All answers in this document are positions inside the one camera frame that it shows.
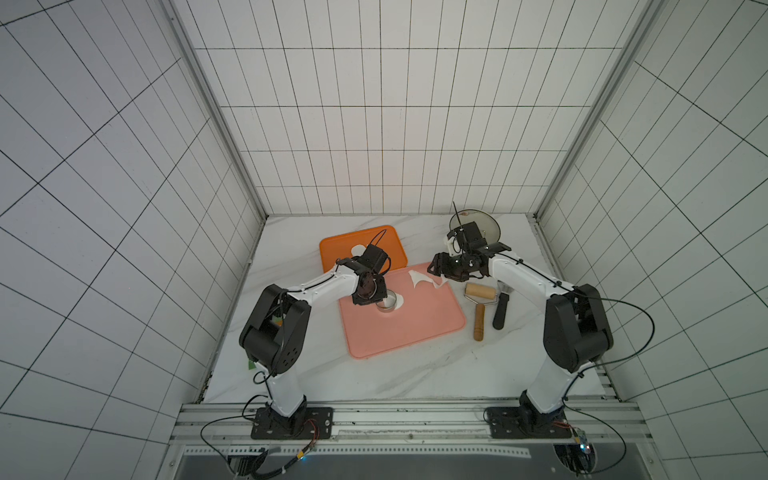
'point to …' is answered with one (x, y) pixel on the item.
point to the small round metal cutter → (388, 303)
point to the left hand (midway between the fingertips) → (374, 301)
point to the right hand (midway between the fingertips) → (425, 270)
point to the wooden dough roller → (480, 294)
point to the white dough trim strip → (417, 277)
